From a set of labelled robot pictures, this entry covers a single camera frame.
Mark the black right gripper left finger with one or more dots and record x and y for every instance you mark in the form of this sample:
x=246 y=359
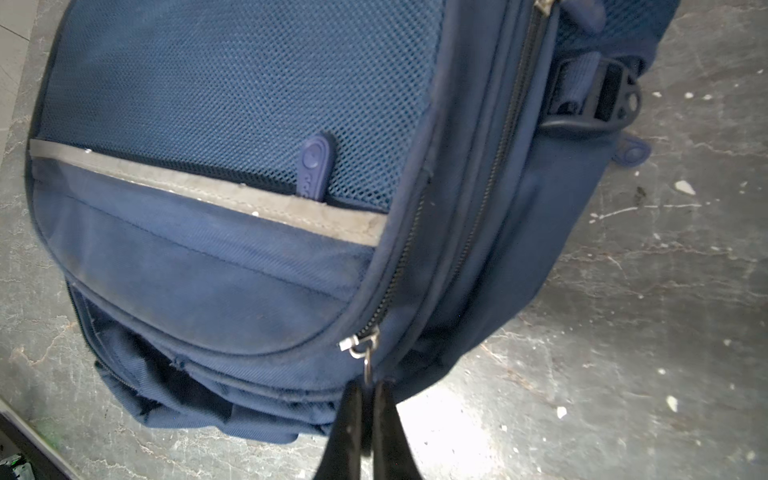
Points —
x=341 y=459

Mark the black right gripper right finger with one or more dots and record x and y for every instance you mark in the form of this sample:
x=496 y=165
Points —
x=391 y=455

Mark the navy blue student backpack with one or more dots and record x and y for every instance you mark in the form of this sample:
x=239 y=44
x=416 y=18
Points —
x=250 y=199

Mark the slotted aluminium floor rail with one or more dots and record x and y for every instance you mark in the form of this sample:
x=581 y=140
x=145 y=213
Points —
x=25 y=454

